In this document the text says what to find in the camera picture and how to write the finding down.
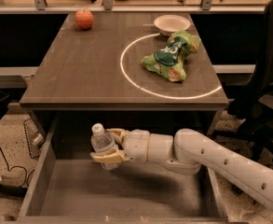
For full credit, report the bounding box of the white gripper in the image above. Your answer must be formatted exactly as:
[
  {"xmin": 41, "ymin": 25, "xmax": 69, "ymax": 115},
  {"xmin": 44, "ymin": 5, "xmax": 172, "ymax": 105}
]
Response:
[{"xmin": 90, "ymin": 128, "xmax": 150, "ymax": 164}]

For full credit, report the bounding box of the clear plastic water bottle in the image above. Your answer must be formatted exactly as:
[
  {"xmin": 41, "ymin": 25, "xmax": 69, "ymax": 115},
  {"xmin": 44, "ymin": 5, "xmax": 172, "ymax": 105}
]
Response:
[{"xmin": 90, "ymin": 123, "xmax": 117, "ymax": 160}]

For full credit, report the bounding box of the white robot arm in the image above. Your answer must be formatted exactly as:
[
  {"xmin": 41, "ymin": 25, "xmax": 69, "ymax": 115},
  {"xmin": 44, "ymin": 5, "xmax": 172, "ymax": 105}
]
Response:
[{"xmin": 90, "ymin": 123, "xmax": 273, "ymax": 211}]

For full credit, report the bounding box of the open top drawer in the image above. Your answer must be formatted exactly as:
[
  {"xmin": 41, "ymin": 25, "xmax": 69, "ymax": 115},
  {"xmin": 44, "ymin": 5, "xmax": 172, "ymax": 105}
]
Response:
[{"xmin": 18, "ymin": 117, "xmax": 228, "ymax": 224}]

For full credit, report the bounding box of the grey wooden cabinet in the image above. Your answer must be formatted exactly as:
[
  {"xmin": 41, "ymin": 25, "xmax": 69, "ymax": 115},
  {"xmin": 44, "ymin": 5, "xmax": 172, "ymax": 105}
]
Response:
[{"xmin": 20, "ymin": 12, "xmax": 227, "ymax": 133}]

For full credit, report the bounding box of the green chip bag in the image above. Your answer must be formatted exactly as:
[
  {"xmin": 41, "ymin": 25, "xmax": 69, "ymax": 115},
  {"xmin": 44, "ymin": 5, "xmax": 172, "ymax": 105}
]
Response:
[{"xmin": 142, "ymin": 31, "xmax": 201, "ymax": 82}]

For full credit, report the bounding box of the red apple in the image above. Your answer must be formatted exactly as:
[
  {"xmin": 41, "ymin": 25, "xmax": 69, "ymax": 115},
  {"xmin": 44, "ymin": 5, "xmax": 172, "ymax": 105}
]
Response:
[{"xmin": 75, "ymin": 9, "xmax": 94, "ymax": 30}]

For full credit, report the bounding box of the white paper bowl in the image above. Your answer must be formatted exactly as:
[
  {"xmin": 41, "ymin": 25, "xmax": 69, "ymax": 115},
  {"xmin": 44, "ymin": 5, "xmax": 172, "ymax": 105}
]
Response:
[{"xmin": 154, "ymin": 15, "xmax": 191, "ymax": 36}]

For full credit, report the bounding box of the black office chair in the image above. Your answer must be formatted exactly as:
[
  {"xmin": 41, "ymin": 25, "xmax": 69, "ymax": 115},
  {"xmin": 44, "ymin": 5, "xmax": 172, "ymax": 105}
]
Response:
[{"xmin": 210, "ymin": 0, "xmax": 273, "ymax": 195}]

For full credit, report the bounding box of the wire mesh basket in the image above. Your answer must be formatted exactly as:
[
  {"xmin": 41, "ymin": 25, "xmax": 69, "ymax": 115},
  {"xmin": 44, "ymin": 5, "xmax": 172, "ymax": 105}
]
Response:
[{"xmin": 23, "ymin": 119, "xmax": 45, "ymax": 160}]

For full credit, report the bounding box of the black cable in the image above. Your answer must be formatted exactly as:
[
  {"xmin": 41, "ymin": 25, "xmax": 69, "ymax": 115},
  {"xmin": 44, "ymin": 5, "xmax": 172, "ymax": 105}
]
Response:
[{"xmin": 0, "ymin": 130, "xmax": 35, "ymax": 189}]

